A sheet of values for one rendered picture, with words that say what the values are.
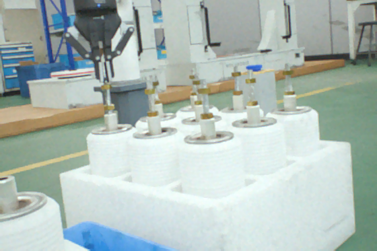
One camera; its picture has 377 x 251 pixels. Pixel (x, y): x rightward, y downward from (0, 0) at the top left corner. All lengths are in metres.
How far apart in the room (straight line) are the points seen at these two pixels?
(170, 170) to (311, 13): 6.09
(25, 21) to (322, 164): 6.74
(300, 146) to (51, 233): 0.50
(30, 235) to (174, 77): 3.38
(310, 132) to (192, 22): 2.88
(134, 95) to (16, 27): 6.02
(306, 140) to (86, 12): 0.45
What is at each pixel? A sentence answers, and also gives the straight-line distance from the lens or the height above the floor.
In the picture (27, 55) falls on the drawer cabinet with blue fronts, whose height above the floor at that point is 0.50.
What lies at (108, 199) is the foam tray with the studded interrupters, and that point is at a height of 0.15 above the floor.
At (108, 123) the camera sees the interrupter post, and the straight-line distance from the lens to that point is 0.83.
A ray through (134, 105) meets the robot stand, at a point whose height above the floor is 0.24.
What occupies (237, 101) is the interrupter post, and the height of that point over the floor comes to 0.27.
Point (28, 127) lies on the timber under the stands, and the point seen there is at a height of 0.03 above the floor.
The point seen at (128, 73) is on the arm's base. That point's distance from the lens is 1.33.
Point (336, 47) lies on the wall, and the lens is 6.54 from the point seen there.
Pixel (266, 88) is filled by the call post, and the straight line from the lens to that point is 1.07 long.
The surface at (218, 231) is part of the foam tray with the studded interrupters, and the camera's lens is 0.60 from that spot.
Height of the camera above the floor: 0.39
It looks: 8 degrees down
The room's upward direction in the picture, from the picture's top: 6 degrees counter-clockwise
